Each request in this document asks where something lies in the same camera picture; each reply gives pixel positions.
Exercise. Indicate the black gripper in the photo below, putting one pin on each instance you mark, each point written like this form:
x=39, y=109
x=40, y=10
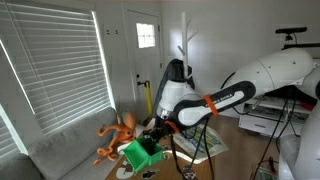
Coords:
x=154, y=134

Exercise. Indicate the green lunch box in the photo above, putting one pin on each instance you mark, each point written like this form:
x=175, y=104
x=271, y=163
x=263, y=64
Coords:
x=138, y=156

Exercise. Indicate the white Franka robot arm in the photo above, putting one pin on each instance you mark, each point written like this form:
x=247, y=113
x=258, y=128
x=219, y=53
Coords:
x=276, y=70

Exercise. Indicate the white tote bag colourful print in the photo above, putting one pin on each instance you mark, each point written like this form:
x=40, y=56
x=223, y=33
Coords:
x=210, y=141

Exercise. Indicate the small dark sticker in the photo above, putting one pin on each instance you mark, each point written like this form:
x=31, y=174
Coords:
x=150, y=174

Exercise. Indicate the orange octopus plush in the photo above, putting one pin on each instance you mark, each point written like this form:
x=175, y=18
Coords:
x=121, y=131

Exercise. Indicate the white and brown sticker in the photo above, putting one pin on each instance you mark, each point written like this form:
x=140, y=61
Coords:
x=125, y=170

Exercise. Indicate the white door with window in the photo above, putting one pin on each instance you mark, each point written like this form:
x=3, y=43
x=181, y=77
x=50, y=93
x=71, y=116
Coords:
x=146, y=66

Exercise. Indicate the grey sofa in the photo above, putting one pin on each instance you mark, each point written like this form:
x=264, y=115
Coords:
x=66, y=146

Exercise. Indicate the white coat rack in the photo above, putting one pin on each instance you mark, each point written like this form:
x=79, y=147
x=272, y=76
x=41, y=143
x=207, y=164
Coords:
x=184, y=43

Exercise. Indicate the white low cabinet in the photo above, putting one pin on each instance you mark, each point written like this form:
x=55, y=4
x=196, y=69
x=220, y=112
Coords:
x=260, y=121

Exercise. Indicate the large white window blinds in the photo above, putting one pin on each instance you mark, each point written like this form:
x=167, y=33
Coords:
x=56, y=66

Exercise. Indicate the small white window blinds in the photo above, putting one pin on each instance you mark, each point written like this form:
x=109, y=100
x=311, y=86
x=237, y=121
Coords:
x=7, y=140

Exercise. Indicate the black camera on mount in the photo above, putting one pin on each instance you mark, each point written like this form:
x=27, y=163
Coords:
x=290, y=30

